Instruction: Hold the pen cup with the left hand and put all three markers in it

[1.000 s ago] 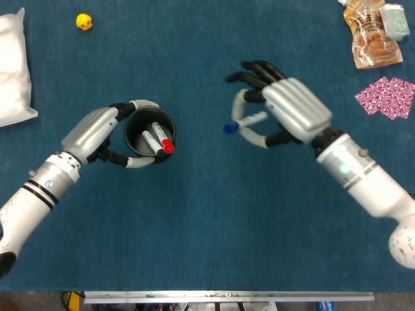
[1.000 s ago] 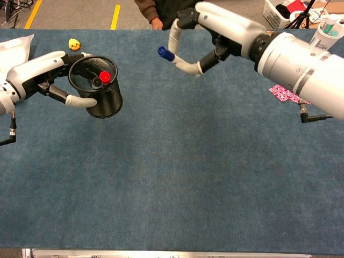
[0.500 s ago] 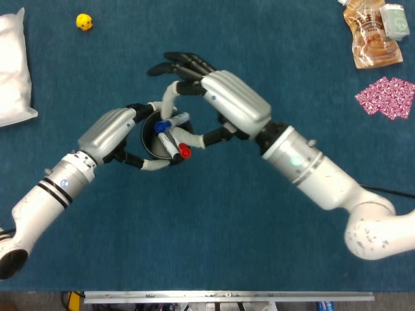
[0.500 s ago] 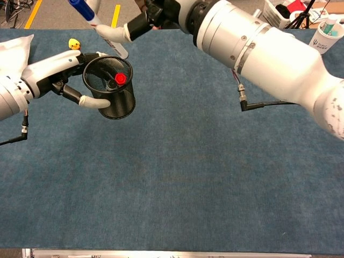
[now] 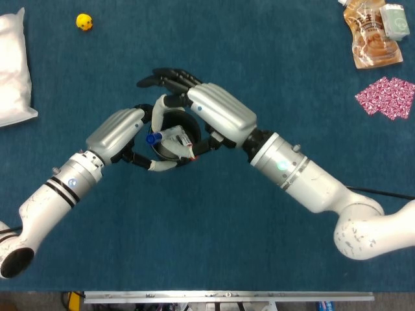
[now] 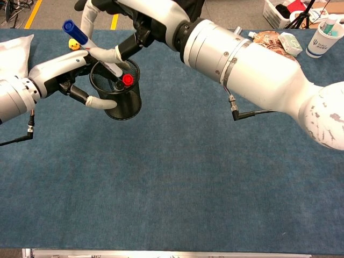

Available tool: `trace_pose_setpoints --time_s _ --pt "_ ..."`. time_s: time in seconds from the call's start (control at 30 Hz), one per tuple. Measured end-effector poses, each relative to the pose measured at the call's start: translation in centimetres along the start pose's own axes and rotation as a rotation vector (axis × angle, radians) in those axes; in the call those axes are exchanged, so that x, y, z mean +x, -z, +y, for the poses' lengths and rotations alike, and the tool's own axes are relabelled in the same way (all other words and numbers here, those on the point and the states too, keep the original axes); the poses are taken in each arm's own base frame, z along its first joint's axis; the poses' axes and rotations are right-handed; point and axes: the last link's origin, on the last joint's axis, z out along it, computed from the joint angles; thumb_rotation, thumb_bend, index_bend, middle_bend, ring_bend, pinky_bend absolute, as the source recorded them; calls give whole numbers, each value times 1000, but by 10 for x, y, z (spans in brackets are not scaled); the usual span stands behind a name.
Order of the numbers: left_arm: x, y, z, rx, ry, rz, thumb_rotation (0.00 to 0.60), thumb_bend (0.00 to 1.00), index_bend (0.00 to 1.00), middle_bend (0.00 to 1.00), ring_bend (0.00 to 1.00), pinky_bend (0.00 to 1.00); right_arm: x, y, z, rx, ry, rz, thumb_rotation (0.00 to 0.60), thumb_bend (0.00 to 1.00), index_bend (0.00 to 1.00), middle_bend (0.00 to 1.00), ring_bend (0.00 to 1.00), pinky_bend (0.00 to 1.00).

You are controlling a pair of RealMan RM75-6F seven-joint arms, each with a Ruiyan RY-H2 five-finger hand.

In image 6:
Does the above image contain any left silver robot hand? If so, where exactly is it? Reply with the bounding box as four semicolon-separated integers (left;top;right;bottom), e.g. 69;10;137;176
28;49;119;110

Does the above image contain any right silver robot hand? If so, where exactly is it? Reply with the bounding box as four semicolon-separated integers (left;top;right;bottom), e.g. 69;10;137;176
74;0;191;64

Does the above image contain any blue-capped whiteboard marker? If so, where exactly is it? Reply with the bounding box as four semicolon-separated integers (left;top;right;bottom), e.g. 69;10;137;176
62;19;125;78

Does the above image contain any black cylindrical pen cup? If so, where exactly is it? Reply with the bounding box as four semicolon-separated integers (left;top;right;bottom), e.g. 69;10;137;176
89;58;142;121

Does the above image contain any yellow rubber duck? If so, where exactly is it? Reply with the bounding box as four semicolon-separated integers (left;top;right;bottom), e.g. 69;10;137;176
68;38;82;51

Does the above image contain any person in dark clothes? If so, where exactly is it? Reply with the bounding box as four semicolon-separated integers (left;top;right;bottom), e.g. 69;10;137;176
176;0;204;22

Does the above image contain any white pillow bag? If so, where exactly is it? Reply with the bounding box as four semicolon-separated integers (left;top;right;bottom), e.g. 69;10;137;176
0;34;35;80

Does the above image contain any brown spouted snack pouch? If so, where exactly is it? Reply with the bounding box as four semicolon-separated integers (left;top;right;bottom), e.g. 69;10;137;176
248;30;299;64

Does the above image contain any white plastic basket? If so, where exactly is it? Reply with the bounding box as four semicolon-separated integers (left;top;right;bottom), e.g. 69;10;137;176
262;0;299;30

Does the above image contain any green white tissue pack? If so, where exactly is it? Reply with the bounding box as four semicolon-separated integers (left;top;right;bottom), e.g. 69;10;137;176
278;32;304;58

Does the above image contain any red cloth item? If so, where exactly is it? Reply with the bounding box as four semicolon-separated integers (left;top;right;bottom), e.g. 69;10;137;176
284;0;306;11

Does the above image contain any black tripod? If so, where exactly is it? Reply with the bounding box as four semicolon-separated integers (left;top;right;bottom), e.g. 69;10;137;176
284;0;318;30

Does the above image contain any white paper cup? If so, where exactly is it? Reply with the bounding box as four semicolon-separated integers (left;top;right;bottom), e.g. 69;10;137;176
305;20;344;59

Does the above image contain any blue felt table cloth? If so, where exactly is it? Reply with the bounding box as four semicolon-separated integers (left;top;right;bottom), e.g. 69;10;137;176
0;28;344;248

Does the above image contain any white green bottle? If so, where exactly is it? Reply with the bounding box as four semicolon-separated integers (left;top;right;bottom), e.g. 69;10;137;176
321;13;339;35

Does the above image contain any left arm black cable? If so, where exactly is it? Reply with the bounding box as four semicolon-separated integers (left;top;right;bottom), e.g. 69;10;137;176
0;111;37;147

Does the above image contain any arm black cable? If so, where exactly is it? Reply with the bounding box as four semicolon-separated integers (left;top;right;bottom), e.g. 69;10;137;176
227;95;277;121
0;111;37;147

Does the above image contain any black floor cable tangle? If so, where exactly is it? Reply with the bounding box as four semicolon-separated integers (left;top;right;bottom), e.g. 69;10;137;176
0;0;34;29

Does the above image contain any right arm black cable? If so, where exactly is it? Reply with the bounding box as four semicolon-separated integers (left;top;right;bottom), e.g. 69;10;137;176
227;95;277;121

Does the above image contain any aluminium table edge rail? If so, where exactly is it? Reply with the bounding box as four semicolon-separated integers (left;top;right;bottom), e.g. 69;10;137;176
23;247;312;258

